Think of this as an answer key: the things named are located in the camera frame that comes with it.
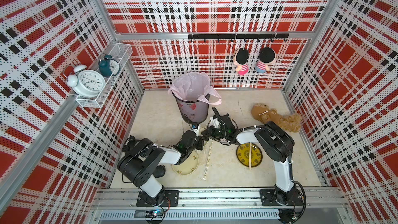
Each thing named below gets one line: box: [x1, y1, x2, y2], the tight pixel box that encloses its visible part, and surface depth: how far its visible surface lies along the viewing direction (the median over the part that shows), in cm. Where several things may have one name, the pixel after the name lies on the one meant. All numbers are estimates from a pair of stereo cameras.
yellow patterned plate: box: [236, 142, 263, 168], surface depth 88 cm
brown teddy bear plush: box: [251, 103, 303, 133], surface depth 95 cm
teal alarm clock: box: [97, 53, 121, 77], surface depth 73 cm
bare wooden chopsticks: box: [248, 142, 252, 171], surface depth 86 cm
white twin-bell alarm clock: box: [62, 64, 107, 99], surface depth 63 cm
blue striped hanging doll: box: [255, 47, 277, 74], surface depth 96 cm
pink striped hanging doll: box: [233, 48, 250, 76], surface depth 98 cm
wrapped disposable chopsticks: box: [201, 141, 213, 181], surface depth 86 cm
